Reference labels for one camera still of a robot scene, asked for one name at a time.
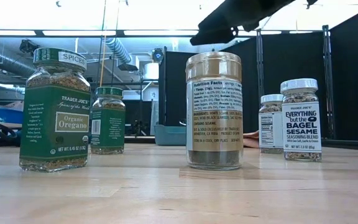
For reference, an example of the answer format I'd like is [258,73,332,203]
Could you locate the black ceiling device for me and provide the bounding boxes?
[19,39,40,54]

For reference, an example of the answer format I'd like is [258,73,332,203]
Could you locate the small blue plastic tray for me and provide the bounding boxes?
[153,124,187,146]

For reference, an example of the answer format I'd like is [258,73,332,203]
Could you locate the gold-lid sesame seasoning jar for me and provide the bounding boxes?
[185,51,244,171]

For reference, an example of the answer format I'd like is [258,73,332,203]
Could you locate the blue storage bin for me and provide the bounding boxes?
[0,108,24,124]

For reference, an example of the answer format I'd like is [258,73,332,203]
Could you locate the pink folded cloth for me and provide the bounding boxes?
[242,130,260,149]

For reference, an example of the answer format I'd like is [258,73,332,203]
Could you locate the silver ribbed ceiling duct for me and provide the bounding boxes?
[0,42,37,78]

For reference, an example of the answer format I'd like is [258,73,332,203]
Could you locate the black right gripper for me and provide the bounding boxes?
[197,0,319,32]

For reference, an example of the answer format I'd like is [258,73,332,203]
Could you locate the black lamp hood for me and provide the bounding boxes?
[117,63,139,72]

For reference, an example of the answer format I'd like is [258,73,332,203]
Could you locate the striped flexible air duct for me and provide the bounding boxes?
[104,37,133,65]

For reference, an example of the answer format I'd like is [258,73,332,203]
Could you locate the white cylinder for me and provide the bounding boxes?
[142,62,160,81]

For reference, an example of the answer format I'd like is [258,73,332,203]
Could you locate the black hanging cable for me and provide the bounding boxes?
[109,0,121,88]

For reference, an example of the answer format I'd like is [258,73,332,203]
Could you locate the green-label oregano spice jar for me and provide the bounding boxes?
[90,86,126,156]
[19,47,91,173]

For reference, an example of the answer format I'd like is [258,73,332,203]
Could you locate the white-lid bagel seasoning jar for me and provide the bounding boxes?
[258,93,285,155]
[280,78,323,162]

